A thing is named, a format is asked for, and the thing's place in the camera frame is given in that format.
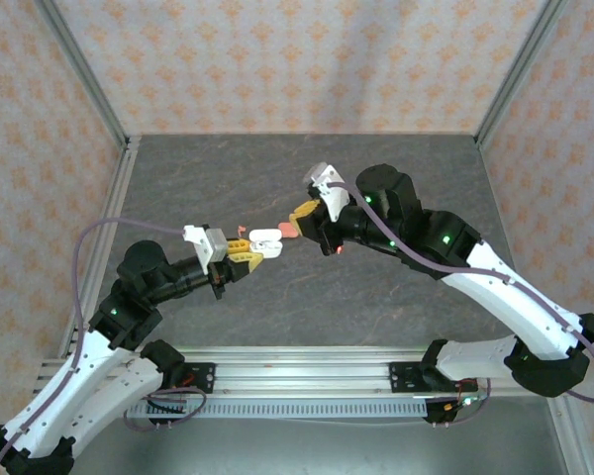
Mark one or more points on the pink earbud charging case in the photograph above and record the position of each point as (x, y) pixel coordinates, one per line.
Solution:
(288, 229)

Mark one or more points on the white earbud charging case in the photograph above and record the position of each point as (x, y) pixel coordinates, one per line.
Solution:
(266, 241)

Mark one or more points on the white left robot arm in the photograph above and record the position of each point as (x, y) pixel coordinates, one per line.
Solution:
(79, 391)

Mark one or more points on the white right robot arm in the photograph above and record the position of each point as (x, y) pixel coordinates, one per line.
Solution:
(500, 292)

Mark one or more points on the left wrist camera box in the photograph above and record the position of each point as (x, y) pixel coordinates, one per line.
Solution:
(215, 245)

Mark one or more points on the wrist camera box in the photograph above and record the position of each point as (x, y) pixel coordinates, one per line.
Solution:
(331, 195)
(215, 245)

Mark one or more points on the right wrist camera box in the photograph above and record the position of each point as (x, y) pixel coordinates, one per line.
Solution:
(331, 195)

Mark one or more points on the aluminium side rail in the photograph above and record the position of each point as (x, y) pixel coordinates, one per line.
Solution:
(104, 237)
(569, 435)

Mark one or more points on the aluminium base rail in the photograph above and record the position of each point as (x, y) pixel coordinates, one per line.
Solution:
(302, 376)

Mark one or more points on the aluminium frame corner post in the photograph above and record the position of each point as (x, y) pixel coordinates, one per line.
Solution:
(84, 74)
(520, 74)

